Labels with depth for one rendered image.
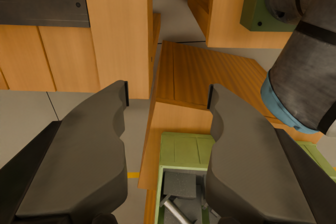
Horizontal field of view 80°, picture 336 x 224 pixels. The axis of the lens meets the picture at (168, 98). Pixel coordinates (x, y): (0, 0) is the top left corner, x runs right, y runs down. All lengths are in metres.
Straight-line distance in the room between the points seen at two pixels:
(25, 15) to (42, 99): 1.40
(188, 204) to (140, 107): 0.99
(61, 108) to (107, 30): 1.46
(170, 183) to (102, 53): 0.57
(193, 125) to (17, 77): 0.59
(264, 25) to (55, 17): 0.48
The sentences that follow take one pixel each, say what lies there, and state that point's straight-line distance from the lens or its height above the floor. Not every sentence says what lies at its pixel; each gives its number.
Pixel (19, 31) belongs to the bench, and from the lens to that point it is 0.66.
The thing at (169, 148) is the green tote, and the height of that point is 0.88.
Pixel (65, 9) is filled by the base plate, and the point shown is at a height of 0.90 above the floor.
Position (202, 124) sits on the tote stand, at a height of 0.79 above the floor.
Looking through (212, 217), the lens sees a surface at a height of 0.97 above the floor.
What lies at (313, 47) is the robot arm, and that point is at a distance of 0.35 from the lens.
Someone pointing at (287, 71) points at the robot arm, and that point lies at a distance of 0.36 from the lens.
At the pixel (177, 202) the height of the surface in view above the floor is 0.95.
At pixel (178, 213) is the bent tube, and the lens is 0.87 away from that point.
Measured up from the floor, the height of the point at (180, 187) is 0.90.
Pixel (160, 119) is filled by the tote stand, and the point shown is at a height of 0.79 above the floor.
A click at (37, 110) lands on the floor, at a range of 2.06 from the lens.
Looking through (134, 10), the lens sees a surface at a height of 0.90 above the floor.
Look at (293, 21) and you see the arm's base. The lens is 0.49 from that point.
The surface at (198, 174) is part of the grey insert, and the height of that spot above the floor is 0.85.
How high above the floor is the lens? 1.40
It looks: 58 degrees down
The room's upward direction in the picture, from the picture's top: 179 degrees counter-clockwise
